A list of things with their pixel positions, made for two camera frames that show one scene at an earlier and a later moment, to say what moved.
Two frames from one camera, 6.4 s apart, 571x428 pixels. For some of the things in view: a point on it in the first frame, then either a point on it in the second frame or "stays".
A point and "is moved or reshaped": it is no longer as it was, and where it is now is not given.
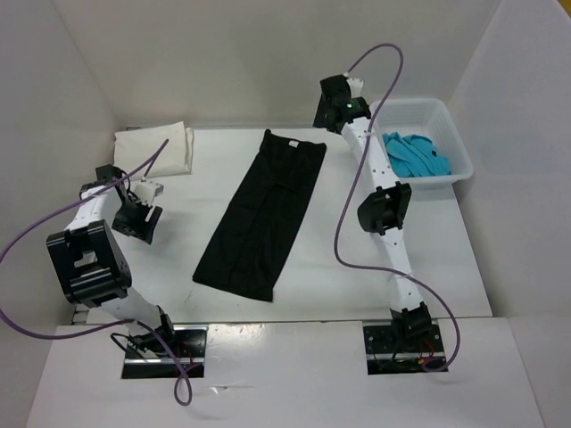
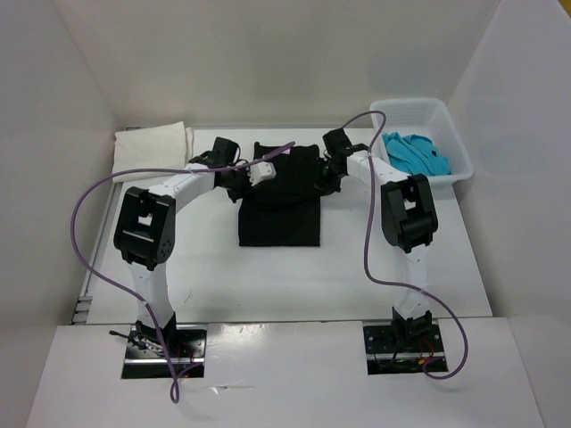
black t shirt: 249,247 is moved or reshaped
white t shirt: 175,158 stays
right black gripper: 319,120 to 325,187
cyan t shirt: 413,156 stays
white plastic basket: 434,120 stays
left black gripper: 134,229 to 235,195
